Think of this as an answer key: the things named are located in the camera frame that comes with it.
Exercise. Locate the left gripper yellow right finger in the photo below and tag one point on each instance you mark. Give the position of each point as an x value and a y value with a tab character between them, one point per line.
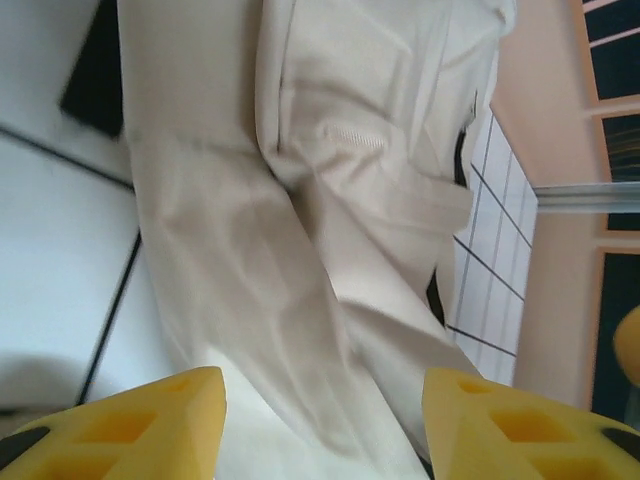
525	440

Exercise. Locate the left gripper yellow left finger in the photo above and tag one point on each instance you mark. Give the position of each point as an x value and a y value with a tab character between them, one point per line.
125	440

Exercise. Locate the beige canvas backpack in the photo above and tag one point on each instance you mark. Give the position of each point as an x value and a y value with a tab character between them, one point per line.
300	200

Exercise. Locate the aluminium corner post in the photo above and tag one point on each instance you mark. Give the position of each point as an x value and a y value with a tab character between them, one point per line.
590	198

